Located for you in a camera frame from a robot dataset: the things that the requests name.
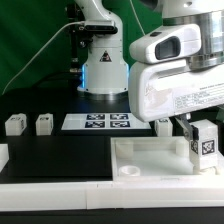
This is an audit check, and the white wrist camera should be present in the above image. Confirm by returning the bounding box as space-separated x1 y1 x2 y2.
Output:
129 24 202 64

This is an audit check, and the white cable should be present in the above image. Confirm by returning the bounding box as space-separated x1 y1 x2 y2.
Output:
0 21 86 96

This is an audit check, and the white left fence bar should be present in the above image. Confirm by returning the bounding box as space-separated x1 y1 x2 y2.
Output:
0 144 9 172

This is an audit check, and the white front fence bar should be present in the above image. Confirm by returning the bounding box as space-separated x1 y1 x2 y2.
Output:
0 179 224 212

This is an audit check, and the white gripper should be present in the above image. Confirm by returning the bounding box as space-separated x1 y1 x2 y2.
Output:
128 59 224 140

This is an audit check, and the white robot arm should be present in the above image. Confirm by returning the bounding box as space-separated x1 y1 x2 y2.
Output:
75 0 224 139

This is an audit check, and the white fence bar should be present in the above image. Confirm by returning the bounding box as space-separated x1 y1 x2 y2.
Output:
0 144 9 172
0 179 224 212

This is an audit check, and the white marker sheet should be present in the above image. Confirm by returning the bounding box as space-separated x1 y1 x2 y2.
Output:
62 113 150 131

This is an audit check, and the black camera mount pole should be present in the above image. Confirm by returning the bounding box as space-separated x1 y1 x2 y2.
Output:
65 3 85 75

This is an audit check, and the white square tabletop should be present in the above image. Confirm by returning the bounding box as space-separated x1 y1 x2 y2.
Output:
111 137 224 185

